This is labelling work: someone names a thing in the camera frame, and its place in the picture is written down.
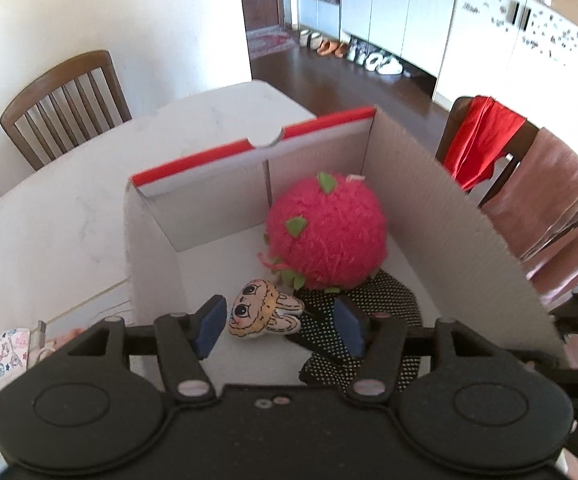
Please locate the pink towel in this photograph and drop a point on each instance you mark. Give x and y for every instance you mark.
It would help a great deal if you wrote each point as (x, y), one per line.
(549, 210)

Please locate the white printed face mask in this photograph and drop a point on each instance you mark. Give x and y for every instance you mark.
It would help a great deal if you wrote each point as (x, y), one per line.
(6, 355)

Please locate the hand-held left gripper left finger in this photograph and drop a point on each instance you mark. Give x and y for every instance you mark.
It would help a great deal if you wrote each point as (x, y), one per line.
(212, 327)

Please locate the brown wooden chair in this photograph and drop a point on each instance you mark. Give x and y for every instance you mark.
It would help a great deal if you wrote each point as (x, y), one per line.
(59, 105)
(449, 130)

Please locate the large red garment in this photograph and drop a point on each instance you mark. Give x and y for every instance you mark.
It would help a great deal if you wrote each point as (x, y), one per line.
(479, 140)

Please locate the pink strawberry plush toy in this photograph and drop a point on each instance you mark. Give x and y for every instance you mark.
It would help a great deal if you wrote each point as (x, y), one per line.
(329, 230)

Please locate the row of shoes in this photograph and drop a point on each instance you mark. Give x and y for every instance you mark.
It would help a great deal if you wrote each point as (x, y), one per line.
(369, 57)

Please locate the rabbit doll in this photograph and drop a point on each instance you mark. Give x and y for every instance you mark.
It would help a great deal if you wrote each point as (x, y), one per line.
(259, 310)

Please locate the black polka dot cloth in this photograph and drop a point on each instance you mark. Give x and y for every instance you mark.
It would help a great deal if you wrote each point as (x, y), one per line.
(394, 305)

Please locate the white refrigerator with magnets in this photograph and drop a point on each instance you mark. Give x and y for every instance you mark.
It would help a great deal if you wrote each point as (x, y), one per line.
(519, 50)

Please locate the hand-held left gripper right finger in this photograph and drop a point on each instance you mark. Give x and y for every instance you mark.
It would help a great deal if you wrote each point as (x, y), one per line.
(350, 327)

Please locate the patterned rug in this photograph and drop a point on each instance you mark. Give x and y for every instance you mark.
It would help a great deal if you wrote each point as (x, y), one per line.
(269, 42)

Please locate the white wall cabinet unit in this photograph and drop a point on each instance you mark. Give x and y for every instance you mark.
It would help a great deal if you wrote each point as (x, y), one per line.
(384, 5)

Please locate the printed table mat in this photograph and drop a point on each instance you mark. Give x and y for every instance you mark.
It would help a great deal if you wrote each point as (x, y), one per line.
(69, 310)

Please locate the red and white cardboard box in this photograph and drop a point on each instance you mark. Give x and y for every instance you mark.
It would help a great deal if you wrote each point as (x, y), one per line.
(214, 265)

